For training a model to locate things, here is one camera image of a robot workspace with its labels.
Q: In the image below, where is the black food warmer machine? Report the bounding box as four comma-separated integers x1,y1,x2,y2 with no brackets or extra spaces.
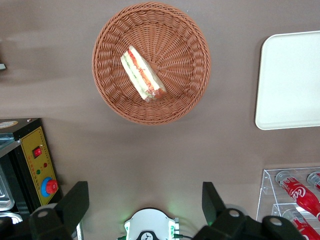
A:
0,118,63,226

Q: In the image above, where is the round brown wicker basket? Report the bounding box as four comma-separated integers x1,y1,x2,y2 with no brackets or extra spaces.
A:
91,1,212,126

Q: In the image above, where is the steel food pan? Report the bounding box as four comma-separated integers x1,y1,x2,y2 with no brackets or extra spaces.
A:
0,211,24,225
0,162,15,212

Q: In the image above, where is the beige rectangular tray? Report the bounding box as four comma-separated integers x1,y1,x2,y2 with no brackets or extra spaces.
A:
254,30,320,131

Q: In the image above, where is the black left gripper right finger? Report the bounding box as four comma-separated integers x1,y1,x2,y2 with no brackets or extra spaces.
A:
192,181,306,240

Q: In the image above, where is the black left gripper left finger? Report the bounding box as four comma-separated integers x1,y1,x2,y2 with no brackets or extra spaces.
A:
28,181,90,240

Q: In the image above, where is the clear acrylic bottle rack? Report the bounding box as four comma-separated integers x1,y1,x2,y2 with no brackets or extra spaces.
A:
256,166,320,240

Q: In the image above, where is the red emergency stop button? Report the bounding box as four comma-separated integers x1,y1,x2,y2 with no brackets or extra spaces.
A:
41,176,59,198

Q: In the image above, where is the triangle sandwich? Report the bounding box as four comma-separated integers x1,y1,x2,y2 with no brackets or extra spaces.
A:
120,44,168,103

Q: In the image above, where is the red cola bottle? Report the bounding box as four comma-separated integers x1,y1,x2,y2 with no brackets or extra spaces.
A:
306,171,320,192
275,170,320,222
282,208,320,240

